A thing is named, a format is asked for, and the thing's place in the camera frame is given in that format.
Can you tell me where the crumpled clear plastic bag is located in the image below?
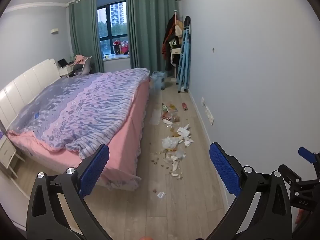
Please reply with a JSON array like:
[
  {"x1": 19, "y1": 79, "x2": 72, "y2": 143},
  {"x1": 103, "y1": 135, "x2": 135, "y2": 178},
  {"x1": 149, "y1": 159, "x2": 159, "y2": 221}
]
[{"x1": 162, "y1": 136, "x2": 179, "y2": 150}]

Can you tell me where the coat rack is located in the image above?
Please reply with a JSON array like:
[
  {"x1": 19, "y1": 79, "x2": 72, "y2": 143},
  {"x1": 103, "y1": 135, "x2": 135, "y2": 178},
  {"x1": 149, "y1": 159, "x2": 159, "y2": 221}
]
[{"x1": 172, "y1": 9, "x2": 182, "y2": 80}]

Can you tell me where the white chair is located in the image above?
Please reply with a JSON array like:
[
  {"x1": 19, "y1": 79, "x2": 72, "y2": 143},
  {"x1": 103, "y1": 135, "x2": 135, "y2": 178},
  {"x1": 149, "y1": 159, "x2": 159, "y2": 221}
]
[{"x1": 74, "y1": 56, "x2": 92, "y2": 75}]

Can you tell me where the green curtain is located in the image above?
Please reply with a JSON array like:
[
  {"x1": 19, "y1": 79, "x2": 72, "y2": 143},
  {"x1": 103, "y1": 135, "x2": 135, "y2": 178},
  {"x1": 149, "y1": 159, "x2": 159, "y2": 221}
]
[
  {"x1": 126, "y1": 0, "x2": 179, "y2": 74},
  {"x1": 69, "y1": 0, "x2": 104, "y2": 74}
]

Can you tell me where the blue folding ladder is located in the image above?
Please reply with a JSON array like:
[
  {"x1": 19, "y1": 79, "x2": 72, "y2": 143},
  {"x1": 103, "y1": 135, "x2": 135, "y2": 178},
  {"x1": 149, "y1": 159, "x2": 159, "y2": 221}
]
[{"x1": 176, "y1": 16, "x2": 192, "y2": 93}]

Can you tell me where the dark framed window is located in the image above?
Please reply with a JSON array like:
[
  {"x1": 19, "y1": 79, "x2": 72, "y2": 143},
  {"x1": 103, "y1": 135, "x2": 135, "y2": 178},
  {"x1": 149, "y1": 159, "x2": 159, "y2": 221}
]
[{"x1": 96, "y1": 1, "x2": 130, "y2": 55}]

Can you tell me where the pile of paper litter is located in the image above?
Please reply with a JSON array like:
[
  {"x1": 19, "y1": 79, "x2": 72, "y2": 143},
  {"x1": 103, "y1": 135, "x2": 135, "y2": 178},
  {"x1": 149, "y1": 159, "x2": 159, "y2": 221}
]
[{"x1": 149, "y1": 101, "x2": 194, "y2": 180}]

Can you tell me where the purple floral blanket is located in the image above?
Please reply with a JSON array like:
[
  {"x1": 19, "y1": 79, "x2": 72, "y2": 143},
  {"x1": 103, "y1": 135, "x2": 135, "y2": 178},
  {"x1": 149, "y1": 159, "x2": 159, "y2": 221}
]
[{"x1": 7, "y1": 68, "x2": 150, "y2": 159}]

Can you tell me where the long white wall outlet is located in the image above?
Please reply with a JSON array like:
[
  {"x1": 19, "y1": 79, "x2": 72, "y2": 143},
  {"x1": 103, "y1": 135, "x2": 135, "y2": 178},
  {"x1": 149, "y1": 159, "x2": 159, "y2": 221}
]
[{"x1": 205, "y1": 106, "x2": 215, "y2": 126}]

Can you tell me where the pink bed sheet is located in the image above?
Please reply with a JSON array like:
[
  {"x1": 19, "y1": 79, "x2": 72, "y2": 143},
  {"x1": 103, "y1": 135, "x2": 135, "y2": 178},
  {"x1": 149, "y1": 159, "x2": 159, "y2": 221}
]
[{"x1": 7, "y1": 77, "x2": 152, "y2": 192}]

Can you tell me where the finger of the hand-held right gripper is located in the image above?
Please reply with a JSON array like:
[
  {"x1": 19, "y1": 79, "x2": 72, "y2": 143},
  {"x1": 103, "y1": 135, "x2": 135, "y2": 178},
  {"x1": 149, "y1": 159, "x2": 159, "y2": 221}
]
[
  {"x1": 298, "y1": 147, "x2": 320, "y2": 180},
  {"x1": 278, "y1": 164, "x2": 303, "y2": 193}
]

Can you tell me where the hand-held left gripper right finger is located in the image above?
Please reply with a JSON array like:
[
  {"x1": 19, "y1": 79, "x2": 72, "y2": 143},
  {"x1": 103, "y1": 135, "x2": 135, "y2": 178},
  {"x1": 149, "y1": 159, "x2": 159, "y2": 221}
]
[{"x1": 209, "y1": 142, "x2": 293, "y2": 240}]

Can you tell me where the white nightstand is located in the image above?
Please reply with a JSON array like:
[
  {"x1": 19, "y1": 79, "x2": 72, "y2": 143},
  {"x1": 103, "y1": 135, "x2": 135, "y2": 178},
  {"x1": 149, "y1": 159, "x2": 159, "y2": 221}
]
[{"x1": 0, "y1": 137, "x2": 25, "y2": 178}]

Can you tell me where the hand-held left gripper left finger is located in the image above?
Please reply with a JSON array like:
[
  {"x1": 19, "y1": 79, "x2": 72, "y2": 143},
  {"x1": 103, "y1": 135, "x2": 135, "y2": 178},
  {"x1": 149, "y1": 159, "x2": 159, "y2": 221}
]
[{"x1": 26, "y1": 144, "x2": 110, "y2": 240}]

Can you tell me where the pile of bags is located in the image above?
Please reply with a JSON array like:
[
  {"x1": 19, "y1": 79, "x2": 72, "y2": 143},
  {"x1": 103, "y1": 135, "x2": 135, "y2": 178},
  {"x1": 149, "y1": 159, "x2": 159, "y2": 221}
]
[{"x1": 112, "y1": 39, "x2": 130, "y2": 55}]

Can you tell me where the white thin plastic sheet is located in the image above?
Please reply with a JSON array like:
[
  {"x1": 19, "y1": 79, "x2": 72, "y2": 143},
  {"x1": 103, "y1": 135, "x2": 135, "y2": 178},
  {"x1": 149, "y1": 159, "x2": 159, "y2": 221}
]
[{"x1": 149, "y1": 110, "x2": 162, "y2": 125}]

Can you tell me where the white desk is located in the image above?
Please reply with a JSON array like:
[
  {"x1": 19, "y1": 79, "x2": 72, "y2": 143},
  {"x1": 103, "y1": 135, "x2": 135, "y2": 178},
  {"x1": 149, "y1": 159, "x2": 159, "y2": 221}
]
[{"x1": 59, "y1": 64, "x2": 75, "y2": 78}]

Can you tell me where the blue trash bin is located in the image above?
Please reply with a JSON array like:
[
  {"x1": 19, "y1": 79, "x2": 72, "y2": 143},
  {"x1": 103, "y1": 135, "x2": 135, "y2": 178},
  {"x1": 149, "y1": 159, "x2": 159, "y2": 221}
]
[{"x1": 151, "y1": 71, "x2": 167, "y2": 90}]

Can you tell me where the white bed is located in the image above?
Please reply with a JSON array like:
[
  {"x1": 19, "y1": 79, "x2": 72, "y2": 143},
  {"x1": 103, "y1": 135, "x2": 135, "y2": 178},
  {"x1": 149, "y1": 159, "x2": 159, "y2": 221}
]
[{"x1": 0, "y1": 59, "x2": 152, "y2": 192}]

